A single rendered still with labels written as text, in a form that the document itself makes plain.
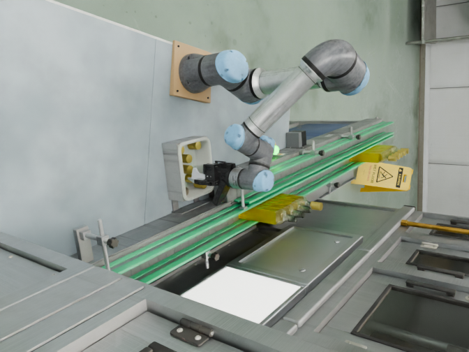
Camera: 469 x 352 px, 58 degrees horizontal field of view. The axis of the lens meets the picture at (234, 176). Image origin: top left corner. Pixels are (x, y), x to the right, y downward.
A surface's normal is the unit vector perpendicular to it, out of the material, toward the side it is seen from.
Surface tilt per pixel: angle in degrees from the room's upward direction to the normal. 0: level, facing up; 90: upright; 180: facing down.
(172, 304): 90
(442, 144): 90
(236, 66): 10
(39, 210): 0
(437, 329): 90
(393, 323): 90
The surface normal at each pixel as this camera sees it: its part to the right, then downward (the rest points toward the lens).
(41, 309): -0.08, -0.97
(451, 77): -0.61, 0.24
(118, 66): 0.79, 0.08
